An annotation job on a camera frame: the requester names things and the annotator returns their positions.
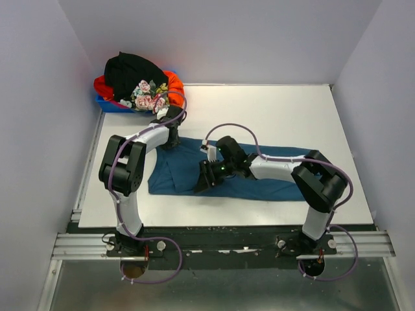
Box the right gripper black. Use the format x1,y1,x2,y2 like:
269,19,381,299
193,158,235,194

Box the teal blue t shirt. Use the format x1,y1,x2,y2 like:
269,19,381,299
147,135,320,203

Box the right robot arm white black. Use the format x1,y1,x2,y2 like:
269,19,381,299
193,136,353,254

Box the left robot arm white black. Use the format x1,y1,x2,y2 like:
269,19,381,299
99,106,185,256

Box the orange t shirt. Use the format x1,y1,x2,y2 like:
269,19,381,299
93,70,185,108

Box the black floral t shirt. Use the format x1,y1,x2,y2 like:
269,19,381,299
104,52,169,113

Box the blue plastic bin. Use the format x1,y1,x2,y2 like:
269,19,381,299
94,67,179,113

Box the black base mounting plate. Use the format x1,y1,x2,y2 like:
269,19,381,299
106,223,377,271

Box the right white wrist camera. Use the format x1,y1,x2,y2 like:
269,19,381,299
200,139,217,161

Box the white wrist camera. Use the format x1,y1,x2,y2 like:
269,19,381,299
200,139,217,161
156,107,169,121

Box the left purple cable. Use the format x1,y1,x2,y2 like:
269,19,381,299
106,91,189,285

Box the purple cable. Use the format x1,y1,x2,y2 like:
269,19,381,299
204,122,359,282
106,91,189,285

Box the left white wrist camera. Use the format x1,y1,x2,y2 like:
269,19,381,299
156,107,169,121

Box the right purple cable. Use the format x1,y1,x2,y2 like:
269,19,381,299
204,122,359,282

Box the aluminium extrusion rail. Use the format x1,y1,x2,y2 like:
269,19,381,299
52,231,396,261

